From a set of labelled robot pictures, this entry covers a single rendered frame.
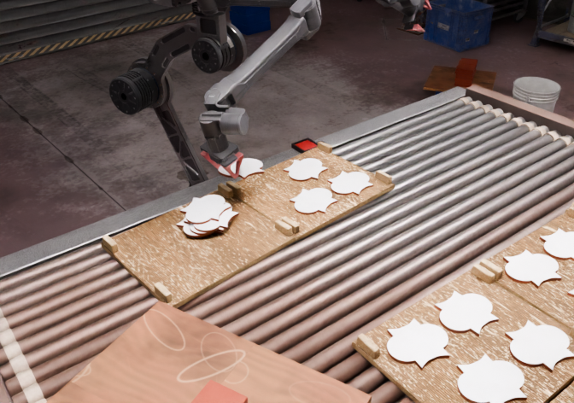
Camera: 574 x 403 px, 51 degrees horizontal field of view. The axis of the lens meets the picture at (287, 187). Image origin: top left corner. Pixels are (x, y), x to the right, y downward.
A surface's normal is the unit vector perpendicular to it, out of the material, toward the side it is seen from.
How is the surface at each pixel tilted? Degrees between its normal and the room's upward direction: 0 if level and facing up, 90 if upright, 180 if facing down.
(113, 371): 0
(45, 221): 0
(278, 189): 0
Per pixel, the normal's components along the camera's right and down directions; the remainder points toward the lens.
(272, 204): -0.02, -0.85
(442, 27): -0.84, 0.31
